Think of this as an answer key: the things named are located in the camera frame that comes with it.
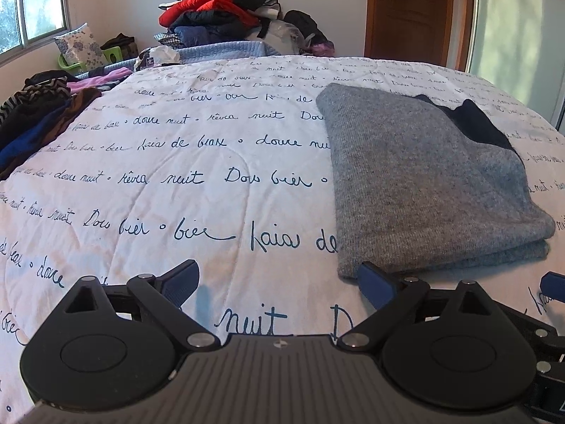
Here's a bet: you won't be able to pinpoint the green plastic chair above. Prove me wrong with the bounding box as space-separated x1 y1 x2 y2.
58 46 122 73

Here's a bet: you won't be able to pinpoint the blue garment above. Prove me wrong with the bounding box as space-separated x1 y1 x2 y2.
0 110 67 175

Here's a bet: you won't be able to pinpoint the dark navy jacket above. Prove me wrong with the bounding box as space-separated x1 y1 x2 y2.
170 11 261 47

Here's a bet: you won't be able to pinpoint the dark bag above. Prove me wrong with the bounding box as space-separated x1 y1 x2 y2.
101 33 137 51

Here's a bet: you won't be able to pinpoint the brown wooden door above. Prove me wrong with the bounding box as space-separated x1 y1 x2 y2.
364 0 475 71

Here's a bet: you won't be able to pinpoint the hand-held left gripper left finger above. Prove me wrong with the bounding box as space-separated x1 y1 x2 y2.
55 260 221 356

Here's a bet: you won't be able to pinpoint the frosted glass sliding door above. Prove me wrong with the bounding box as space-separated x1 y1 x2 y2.
468 0 565 129

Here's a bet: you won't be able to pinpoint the pink cloth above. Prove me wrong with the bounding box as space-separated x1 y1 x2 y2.
66 67 133 94

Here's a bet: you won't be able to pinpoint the black white striped garment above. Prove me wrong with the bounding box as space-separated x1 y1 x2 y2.
0 77 71 118

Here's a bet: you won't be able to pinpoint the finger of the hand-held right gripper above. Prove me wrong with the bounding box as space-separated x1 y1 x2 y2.
539 271 565 294
488 298 565 374

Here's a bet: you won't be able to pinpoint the crumpled white plastic bag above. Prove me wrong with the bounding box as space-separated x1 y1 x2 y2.
135 45 182 68

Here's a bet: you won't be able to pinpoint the sliding glass window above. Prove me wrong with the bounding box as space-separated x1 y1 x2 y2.
0 0 71 56

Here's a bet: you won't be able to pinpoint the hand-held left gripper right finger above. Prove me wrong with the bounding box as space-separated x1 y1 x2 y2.
338 261 504 356

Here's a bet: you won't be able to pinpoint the clear plastic bag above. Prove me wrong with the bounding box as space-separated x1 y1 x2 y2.
260 20 307 56

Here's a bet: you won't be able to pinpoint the grey knit sweater navy sleeves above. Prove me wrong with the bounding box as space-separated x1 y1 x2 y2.
315 82 556 280

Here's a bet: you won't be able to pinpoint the floral print pillow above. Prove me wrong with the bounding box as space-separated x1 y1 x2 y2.
54 24 109 69

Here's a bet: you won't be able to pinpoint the red puffy jacket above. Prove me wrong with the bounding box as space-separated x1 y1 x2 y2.
159 0 261 29

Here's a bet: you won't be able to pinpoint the light blue quilted blanket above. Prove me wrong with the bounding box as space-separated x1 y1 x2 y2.
132 42 283 71

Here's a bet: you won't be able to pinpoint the brown garment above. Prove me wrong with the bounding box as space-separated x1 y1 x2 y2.
40 87 103 151

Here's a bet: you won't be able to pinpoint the white script printed bed blanket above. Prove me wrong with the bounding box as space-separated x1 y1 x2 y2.
0 55 565 424

